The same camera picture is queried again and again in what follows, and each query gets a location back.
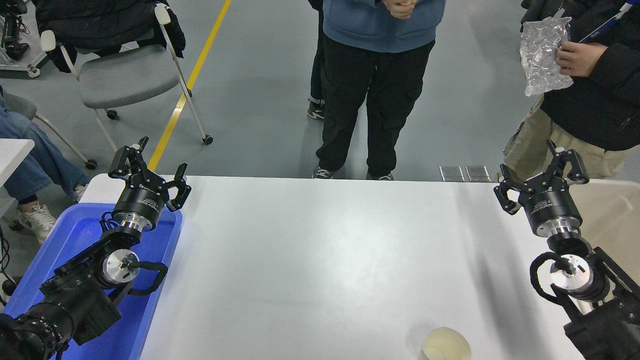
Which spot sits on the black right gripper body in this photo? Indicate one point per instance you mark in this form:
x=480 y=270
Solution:
x=550 y=207

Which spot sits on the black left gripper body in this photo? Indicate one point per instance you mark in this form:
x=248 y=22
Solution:
x=142 y=202

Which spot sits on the silver foil tray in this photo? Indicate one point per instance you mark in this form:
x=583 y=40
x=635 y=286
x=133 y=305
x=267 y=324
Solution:
x=540 y=55

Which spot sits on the white paper cup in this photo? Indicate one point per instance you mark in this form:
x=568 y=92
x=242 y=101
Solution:
x=447 y=342

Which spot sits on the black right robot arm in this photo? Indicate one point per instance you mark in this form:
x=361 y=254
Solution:
x=600 y=330

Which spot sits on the foil holder's left hand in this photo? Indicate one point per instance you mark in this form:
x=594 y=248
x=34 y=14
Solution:
x=580 y=57

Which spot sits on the standing person's left hand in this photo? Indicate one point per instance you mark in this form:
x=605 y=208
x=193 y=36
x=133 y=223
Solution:
x=408 y=7

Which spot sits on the standing person's right hand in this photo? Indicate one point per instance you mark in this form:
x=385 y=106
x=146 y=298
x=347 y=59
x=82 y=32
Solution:
x=391 y=7

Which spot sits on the silver floor socket plate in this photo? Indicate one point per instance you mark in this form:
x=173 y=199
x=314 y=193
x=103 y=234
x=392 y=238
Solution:
x=452 y=173
x=478 y=173

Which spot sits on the person holding foil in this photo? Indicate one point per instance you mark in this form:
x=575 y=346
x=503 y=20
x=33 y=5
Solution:
x=600 y=110

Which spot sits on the large pale bin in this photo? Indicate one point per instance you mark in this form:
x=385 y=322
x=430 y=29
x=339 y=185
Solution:
x=612 y=220

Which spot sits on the blue plastic tray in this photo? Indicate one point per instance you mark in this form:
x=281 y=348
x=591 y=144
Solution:
x=80 y=235

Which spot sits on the grey seat rolling chair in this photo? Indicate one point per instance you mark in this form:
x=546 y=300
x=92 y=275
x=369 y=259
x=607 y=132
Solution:
x=125 y=75

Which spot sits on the seated person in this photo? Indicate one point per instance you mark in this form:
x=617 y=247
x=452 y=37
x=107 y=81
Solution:
x=35 y=160

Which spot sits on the white side table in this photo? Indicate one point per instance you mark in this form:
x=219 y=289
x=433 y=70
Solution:
x=12 y=155

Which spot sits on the grey chair with casters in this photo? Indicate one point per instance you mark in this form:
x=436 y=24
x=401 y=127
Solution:
x=20 y=105

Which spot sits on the black jacket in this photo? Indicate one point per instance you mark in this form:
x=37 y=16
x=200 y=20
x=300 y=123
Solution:
x=95 y=20

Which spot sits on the black equipment stand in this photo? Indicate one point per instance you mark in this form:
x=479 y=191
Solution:
x=15 y=45

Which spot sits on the standing person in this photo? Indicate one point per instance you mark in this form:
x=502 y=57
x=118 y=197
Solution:
x=380 y=75

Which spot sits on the walking person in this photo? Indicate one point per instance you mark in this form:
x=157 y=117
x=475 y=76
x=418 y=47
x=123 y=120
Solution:
x=316 y=75

